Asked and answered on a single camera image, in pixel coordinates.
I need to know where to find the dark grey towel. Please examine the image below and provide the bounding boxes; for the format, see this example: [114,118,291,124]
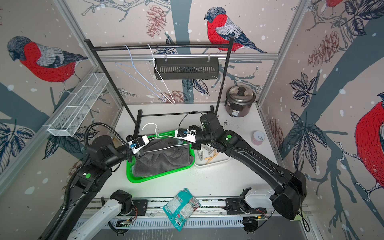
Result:
[133,139,194,178]

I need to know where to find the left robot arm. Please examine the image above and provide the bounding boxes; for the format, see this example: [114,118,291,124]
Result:
[39,135,133,240]

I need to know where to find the white wire hanger front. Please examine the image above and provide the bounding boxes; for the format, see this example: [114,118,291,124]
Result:
[147,44,176,105]

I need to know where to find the white wire hanger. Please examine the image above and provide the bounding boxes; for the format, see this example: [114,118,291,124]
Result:
[147,44,176,105]
[141,123,191,153]

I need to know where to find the white wire mesh shelf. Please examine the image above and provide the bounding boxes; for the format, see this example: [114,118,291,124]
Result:
[48,73,109,137]

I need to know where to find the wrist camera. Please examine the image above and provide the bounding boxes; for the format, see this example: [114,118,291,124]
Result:
[128,135,150,150]
[175,129,197,143]

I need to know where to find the green plastic basket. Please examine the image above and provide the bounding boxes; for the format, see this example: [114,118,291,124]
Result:
[127,131,196,184]

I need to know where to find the black clothes rack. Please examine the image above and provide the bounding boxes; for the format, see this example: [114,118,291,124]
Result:
[84,37,235,137]

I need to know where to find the teal snack packet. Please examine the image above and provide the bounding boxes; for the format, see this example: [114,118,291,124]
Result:
[163,188,201,232]

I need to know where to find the silver rice cooker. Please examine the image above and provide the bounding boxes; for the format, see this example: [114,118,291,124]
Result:
[225,85,256,118]

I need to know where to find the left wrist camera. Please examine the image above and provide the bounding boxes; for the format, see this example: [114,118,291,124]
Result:
[128,135,150,150]

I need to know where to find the black perforated wall basket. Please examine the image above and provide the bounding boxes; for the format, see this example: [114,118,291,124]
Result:
[154,58,219,80]

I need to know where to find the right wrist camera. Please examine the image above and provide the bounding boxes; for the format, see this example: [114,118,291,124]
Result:
[175,129,197,143]

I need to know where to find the white plastic tray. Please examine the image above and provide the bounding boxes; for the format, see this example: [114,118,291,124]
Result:
[194,145,232,168]

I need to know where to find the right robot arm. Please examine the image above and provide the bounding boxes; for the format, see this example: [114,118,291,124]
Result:
[189,113,307,220]

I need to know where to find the light blue wire hanger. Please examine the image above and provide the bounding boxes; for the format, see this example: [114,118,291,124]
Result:
[115,45,167,103]

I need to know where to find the pink cup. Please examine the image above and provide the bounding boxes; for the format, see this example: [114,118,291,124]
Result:
[251,131,266,146]

